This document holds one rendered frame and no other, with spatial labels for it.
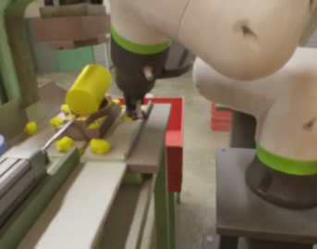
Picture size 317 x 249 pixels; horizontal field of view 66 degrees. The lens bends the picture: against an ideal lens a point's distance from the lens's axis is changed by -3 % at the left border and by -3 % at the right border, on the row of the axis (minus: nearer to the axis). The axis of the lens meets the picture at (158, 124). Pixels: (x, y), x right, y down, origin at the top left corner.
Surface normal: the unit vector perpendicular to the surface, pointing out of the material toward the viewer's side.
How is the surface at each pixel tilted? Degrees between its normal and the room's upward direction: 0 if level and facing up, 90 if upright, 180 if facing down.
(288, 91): 89
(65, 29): 90
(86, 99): 106
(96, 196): 0
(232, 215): 0
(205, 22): 95
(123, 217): 0
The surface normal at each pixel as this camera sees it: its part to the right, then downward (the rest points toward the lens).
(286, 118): -0.68, 0.32
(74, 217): -0.04, -0.91
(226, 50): -0.61, 0.58
